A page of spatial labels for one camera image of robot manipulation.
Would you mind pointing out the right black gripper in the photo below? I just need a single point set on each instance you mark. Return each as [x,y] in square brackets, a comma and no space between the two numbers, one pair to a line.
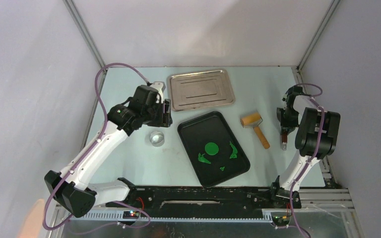
[287,127]

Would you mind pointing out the black plastic tray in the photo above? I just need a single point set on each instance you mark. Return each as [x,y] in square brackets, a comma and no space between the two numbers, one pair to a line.
[212,127]

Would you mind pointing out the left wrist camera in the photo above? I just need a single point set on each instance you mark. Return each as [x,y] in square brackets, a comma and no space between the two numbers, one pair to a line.
[160,86]

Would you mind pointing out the green dough scrap left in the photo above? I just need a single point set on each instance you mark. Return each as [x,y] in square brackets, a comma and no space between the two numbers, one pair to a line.
[201,158]

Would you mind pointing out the silver metal tray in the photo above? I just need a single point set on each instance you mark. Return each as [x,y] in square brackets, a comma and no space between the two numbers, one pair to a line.
[200,89]

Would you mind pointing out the green dough scrap right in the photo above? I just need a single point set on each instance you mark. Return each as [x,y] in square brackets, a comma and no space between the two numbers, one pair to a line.
[234,151]

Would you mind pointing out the green dough piece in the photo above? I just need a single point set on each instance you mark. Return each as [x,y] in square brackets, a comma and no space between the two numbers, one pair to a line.
[211,148]

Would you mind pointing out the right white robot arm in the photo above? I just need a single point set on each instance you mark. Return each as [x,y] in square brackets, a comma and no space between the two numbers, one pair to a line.
[316,137]

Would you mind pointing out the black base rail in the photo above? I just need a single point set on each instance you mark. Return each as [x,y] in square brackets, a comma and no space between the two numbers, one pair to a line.
[196,202]

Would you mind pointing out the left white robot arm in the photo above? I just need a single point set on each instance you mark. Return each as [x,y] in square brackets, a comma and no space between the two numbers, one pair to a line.
[71,186]

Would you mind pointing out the wooden dough roller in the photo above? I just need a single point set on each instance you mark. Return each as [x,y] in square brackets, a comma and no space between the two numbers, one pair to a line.
[253,121]

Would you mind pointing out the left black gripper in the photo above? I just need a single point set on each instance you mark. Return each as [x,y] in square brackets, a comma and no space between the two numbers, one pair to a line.
[164,119]

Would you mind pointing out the metal scraper with wooden handle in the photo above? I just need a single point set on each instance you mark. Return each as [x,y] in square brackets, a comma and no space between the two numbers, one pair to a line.
[283,140]

